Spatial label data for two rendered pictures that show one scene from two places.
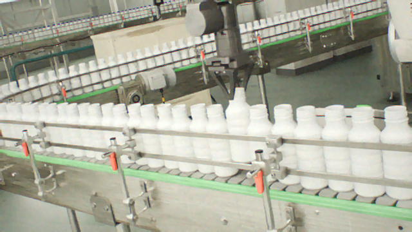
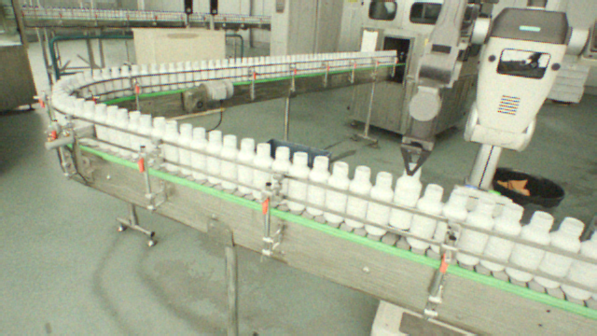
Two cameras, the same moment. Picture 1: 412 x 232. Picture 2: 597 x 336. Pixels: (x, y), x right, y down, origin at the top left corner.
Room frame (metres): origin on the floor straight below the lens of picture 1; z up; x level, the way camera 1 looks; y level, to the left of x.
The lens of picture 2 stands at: (0.47, 0.42, 1.52)
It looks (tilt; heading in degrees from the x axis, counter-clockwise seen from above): 26 degrees down; 340
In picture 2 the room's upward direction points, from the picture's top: 5 degrees clockwise
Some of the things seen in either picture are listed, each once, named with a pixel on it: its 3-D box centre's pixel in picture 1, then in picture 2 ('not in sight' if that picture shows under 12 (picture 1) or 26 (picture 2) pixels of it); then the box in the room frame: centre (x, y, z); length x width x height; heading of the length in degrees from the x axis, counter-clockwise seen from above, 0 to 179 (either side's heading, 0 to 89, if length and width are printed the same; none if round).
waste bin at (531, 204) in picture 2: not in sight; (508, 222); (1.76, -1.64, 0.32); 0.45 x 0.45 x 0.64
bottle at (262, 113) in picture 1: (262, 143); (425, 217); (1.01, -0.13, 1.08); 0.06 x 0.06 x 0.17
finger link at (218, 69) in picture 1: (231, 78); (414, 156); (1.06, -0.09, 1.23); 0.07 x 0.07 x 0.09; 47
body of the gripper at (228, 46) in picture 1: (228, 45); (422, 126); (1.06, -0.10, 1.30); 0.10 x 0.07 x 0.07; 137
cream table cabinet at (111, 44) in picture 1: (153, 75); (182, 73); (5.72, 0.41, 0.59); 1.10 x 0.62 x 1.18; 119
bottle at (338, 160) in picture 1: (338, 147); (502, 236); (0.89, -0.26, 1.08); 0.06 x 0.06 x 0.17
